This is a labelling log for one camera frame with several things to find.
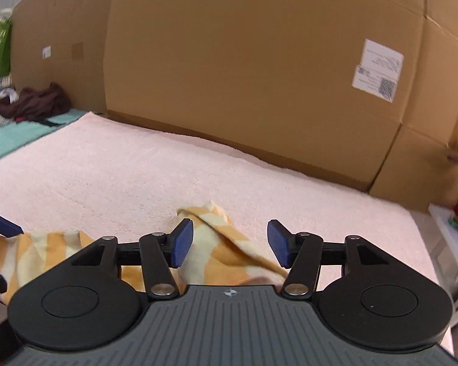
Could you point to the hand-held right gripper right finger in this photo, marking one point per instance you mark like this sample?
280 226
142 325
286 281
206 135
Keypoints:
278 242

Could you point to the teal mat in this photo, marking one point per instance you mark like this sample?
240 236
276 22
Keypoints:
15 137

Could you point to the white side table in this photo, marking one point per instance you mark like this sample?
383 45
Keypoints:
448 232

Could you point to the cardboard box small label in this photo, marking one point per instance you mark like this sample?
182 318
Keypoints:
61 19

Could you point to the small white label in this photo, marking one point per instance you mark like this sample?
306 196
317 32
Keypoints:
46 52

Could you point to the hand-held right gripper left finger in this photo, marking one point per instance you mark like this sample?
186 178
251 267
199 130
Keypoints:
183 244

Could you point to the orange striped shirt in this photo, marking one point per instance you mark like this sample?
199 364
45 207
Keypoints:
229 247

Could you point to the dark brown cloth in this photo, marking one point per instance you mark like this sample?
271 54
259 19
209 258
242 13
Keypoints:
34 103

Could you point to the white shipping label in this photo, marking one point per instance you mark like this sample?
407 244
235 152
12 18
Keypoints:
378 70

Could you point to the large cardboard box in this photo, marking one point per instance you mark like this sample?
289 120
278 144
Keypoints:
232 64

